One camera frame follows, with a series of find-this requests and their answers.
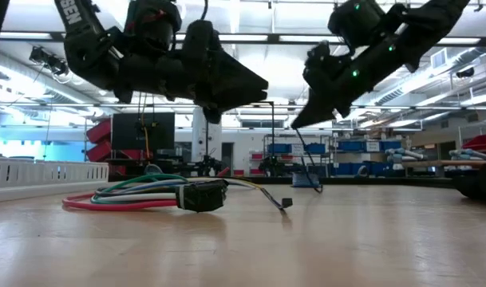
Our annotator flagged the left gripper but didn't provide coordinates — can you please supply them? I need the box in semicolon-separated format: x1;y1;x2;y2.
118;18;270;124

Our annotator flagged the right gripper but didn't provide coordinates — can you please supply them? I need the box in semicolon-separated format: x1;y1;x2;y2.
290;39;354;129

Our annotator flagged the long black zip tie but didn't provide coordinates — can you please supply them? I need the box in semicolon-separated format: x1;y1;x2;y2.
294;127;324;195

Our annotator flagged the yellow cable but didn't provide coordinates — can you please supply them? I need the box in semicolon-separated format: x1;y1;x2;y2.
222;178;267;192

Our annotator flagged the black cable end wrap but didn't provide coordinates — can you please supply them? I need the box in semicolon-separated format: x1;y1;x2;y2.
175;179;229;214

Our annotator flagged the green cable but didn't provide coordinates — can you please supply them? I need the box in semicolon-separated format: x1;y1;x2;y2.
89;173;190;205

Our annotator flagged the long shelf of blue bins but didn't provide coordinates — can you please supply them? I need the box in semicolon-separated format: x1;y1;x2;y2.
332;137;405;177

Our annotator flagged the long overhead light bar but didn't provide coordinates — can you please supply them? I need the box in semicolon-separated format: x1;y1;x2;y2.
0;30;486;45

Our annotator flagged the metal shelf with blue bins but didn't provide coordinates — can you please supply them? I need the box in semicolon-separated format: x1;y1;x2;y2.
263;133;332;179

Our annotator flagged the white square building column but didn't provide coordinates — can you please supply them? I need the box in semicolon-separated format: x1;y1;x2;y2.
191;107;223;163

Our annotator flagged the pale blue foam roll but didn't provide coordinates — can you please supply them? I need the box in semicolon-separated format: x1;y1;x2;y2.
385;147;425;162
448;148;486;161

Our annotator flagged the background black robot table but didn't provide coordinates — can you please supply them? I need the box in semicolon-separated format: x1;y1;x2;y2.
106;153;235;179

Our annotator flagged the black square panel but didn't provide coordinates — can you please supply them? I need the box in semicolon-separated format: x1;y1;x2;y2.
111;112;176;151

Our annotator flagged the rack of red bins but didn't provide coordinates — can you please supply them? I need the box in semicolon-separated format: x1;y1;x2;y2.
85;118;113;163

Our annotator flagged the red storage bin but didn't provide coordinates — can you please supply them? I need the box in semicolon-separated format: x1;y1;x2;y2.
461;133;486;151

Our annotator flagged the black background rig frame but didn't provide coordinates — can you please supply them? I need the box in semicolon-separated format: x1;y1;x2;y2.
248;100;275;179

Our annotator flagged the yellow hanging cord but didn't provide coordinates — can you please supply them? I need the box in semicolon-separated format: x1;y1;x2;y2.
140;92;152;160

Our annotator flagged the black camera with cable loops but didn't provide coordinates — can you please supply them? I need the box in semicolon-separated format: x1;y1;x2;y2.
29;45;71;77

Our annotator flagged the white slotted cable duct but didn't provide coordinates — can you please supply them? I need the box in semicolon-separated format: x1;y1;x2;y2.
0;155;110;189

